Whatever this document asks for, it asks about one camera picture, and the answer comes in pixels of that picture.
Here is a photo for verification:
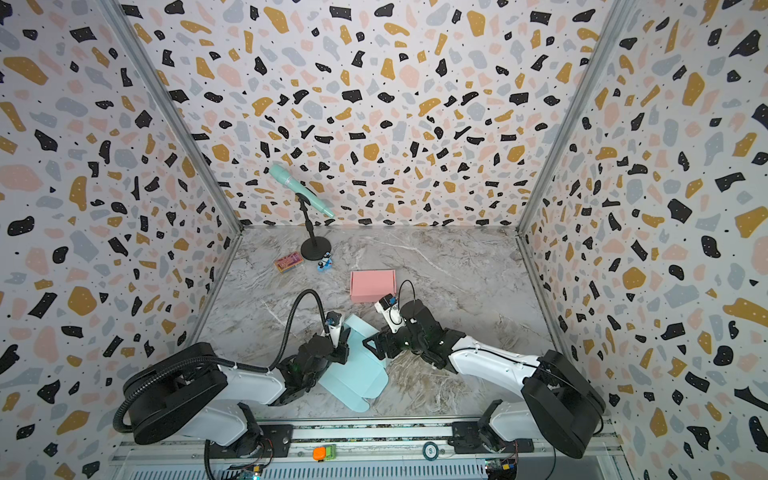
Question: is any mint paper box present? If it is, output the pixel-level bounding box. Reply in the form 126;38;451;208
318;315;389;413

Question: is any pink paper box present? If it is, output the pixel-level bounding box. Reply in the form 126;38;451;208
350;270;397;303

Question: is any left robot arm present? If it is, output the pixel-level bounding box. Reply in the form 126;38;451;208
112;327;350;447

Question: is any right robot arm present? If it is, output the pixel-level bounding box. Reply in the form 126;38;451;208
363;294;606;459

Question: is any small pink card box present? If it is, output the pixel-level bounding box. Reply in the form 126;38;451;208
274;251;304;273

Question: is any orange button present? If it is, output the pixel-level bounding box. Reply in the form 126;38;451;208
312;444;336;462

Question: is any small blue toy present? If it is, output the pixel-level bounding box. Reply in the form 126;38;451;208
318;252;333;272

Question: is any black microphone stand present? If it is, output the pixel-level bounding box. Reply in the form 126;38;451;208
296;194;332;261

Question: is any mint green microphone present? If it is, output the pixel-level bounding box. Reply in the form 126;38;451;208
269;163;335;218

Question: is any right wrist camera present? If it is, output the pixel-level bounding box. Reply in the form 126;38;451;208
375;294;404;334

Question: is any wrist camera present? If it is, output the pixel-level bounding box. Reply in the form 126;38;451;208
375;294;404;334
324;311;344;348

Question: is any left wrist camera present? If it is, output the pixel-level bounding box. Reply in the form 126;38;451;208
324;311;344;348

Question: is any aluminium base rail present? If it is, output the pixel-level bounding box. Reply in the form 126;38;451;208
116;413;633;479

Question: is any black corrugated cable hose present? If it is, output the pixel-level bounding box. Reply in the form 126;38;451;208
112;289;328;434

